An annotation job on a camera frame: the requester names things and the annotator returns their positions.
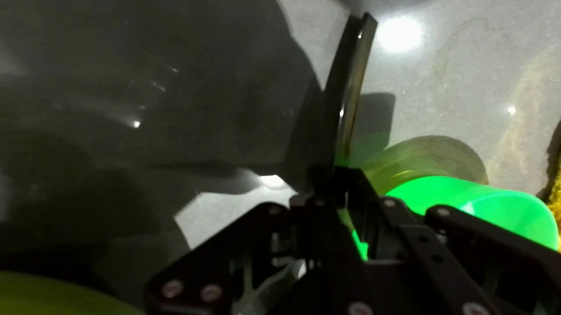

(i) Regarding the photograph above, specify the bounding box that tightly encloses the lime green bowl with beans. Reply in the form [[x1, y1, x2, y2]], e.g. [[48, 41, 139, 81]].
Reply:
[[0, 270, 146, 315]]

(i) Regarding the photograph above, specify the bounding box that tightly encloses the yellow knitted bag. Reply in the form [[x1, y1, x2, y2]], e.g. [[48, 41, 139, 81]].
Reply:
[[535, 119, 561, 226]]

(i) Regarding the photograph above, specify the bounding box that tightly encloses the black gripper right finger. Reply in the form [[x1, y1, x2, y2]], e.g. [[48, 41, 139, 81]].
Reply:
[[349, 170, 561, 315]]

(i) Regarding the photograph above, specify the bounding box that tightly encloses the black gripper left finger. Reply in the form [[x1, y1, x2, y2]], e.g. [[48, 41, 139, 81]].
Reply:
[[142, 167, 355, 315]]

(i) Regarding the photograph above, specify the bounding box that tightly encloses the black spoon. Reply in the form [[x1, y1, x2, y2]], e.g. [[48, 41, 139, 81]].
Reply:
[[323, 11, 381, 172]]

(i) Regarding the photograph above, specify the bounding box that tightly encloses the green plastic cup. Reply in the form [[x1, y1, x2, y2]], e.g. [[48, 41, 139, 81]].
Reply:
[[344, 133, 561, 261]]

